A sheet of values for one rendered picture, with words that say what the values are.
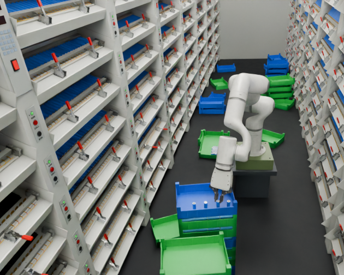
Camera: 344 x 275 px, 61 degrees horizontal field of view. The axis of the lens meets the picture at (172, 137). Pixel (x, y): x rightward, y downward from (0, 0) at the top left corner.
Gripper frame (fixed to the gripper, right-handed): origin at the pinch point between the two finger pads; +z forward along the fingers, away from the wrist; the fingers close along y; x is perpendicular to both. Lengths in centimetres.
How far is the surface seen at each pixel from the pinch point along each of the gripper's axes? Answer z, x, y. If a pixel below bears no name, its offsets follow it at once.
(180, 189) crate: 2.7, -4.9, 24.0
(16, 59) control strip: -53, 83, 43
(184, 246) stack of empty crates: 23.5, 14.4, 9.0
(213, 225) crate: 14.9, -0.3, 0.9
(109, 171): -4, 20, 55
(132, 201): 22, -13, 60
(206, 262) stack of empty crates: 25.2, 18.0, -4.2
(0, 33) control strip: -59, 88, 43
